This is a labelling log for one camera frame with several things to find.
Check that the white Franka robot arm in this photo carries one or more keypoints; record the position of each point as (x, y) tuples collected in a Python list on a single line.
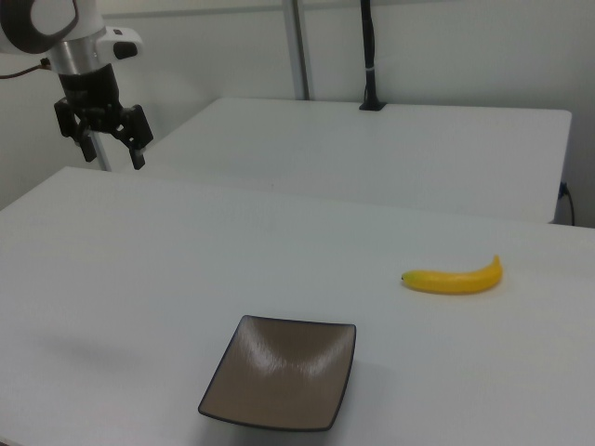
[(86, 16)]

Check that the white background table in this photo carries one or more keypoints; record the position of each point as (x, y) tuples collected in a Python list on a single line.
[(372, 158)]

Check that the grey metal partition post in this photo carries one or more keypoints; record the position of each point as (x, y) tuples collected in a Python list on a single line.
[(300, 46)]

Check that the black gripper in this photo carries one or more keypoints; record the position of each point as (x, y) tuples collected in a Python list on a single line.
[(93, 93)]

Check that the square brown ceramic plate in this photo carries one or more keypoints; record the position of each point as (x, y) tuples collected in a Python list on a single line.
[(283, 371)]

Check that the yellow banana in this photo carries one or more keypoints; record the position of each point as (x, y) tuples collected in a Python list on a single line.
[(451, 281)]

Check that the black camera pole with base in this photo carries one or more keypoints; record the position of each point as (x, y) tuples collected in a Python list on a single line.
[(370, 51)]

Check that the slanted grey partition post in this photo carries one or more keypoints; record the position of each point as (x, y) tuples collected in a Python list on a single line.
[(102, 155)]

